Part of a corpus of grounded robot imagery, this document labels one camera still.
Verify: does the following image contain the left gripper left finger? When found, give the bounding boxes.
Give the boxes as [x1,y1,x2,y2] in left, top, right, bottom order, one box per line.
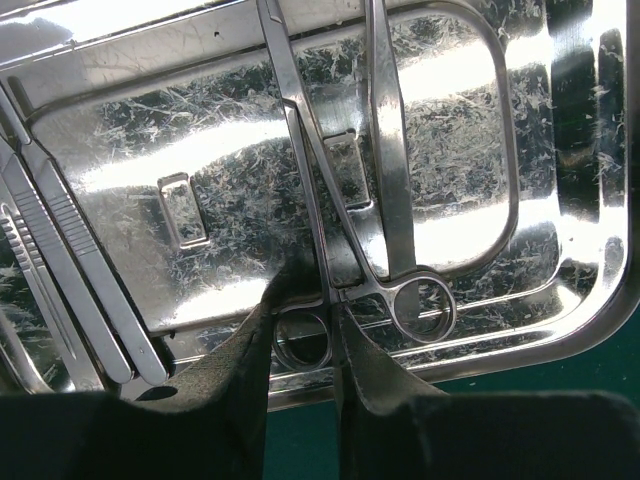
[1,260,320,479]

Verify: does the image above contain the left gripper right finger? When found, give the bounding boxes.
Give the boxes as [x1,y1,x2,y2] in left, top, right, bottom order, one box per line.
[332,305,639,479]

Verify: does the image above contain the steel hemostat forceps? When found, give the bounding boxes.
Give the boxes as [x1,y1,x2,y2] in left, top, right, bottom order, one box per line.
[257,1,457,344]

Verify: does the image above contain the steel forceps in tray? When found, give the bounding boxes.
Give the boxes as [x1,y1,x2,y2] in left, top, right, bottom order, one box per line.
[364,0,416,280]

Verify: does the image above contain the stainless steel instrument tray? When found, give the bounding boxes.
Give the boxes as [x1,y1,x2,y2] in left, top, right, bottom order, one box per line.
[0,0,629,414]

